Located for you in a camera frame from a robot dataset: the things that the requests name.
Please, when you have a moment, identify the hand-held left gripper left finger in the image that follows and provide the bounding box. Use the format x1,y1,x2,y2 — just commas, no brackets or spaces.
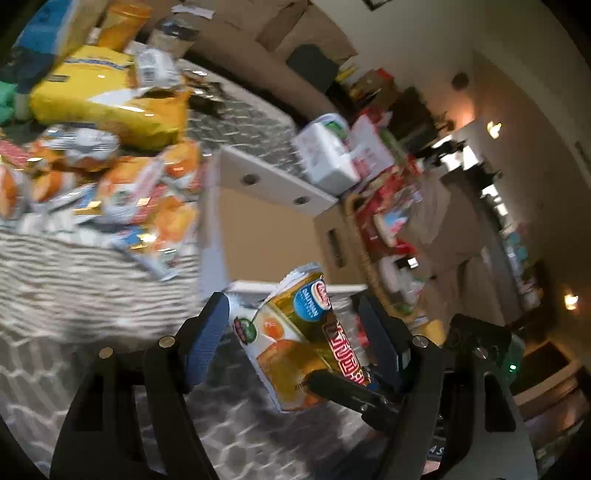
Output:
50,291,232,480

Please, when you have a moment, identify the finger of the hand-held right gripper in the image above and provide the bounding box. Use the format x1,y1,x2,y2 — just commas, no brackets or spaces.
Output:
307,369,400,428

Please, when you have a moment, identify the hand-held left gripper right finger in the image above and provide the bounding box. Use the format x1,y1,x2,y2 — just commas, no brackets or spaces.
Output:
358,294,539,480

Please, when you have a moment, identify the orange cake snack packet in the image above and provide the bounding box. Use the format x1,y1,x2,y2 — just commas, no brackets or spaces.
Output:
232,263,376,413

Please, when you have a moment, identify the white-rimmed cardboard box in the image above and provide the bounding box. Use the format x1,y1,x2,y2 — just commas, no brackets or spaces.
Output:
198,147,370,306

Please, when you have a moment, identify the wicker basket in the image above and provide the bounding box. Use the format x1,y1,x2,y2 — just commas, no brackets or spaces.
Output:
344,191,419,320

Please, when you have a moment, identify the grey patterned tablecloth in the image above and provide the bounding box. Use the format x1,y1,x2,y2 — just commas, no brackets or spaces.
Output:
0,60,398,480

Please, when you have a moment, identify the pile of orange snack packets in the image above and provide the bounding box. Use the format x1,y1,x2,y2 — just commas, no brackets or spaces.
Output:
0,124,205,283

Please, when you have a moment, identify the white tissue box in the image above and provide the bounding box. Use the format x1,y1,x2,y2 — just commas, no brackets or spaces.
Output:
294,113,362,195

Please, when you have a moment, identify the red and white box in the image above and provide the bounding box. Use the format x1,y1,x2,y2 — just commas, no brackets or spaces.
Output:
350,113,399,178

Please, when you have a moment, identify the large yellow bag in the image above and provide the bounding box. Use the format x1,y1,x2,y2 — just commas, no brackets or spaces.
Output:
30,45,193,151

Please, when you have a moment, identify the dark grey cushion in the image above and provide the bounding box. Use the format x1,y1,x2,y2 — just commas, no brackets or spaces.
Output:
286,43,341,94

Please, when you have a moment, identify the clear jar with dark lid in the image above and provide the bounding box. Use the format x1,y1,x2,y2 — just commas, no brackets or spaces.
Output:
147,17,200,62

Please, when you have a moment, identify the teal plastic item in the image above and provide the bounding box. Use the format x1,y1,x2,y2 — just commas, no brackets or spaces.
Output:
0,80,20,126

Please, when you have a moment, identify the brown sofa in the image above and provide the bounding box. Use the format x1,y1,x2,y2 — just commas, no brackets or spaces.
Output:
143,0,362,121

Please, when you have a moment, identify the orange plastic jar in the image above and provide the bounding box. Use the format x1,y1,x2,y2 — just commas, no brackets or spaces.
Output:
96,0,153,52

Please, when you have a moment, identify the blue tissue pack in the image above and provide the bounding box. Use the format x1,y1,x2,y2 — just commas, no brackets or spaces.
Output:
11,0,110,89

